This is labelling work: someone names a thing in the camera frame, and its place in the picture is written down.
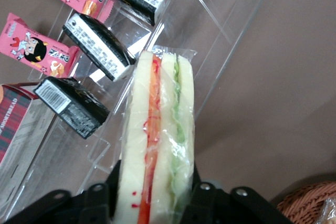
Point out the triangle sandwich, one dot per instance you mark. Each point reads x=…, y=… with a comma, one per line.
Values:
x=157, y=129

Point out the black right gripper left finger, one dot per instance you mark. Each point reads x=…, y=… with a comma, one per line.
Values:
x=78, y=208

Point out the brown wicker basket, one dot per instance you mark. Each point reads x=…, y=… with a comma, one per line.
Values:
x=302, y=203

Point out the red tartan shortbread box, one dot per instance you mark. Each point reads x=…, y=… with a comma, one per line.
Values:
x=13, y=119

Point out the clear bag of crackers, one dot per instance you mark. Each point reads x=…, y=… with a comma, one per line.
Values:
x=329, y=213

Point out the clear acrylic tiered stand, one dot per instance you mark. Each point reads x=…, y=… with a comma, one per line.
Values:
x=210, y=24

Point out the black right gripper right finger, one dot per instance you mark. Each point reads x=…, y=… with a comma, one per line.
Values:
x=223, y=208

